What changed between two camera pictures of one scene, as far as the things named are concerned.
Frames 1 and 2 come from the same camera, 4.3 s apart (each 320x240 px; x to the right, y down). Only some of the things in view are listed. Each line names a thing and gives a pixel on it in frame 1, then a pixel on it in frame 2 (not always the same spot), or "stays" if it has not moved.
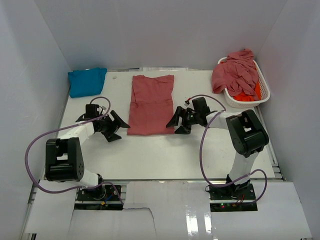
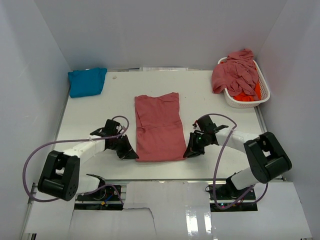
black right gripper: x=174 y=121 to x=192 y=150
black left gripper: x=114 y=126 to x=128 y=152
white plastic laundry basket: x=265 y=91 stays
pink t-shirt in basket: x=237 y=74 stays
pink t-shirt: x=151 y=111 to x=159 y=133
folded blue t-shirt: x=86 y=82 stays
